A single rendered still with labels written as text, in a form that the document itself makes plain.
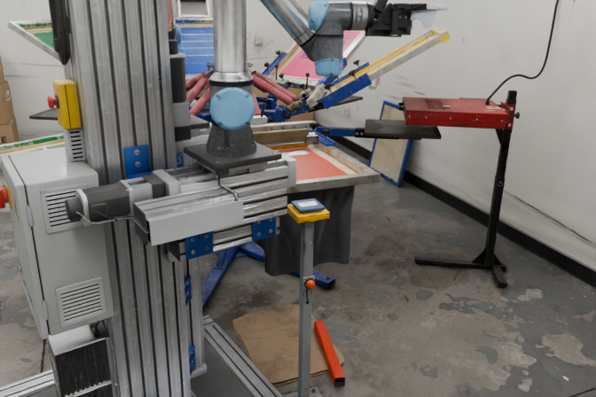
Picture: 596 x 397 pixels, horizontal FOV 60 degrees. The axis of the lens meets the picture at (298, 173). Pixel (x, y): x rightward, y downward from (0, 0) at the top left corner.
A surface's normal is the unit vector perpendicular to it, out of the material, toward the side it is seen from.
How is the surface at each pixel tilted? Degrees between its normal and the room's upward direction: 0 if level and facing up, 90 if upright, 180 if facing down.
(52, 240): 90
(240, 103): 97
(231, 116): 97
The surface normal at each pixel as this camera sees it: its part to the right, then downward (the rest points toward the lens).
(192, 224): 0.57, 0.26
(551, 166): -0.93, 0.11
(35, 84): 0.36, 0.30
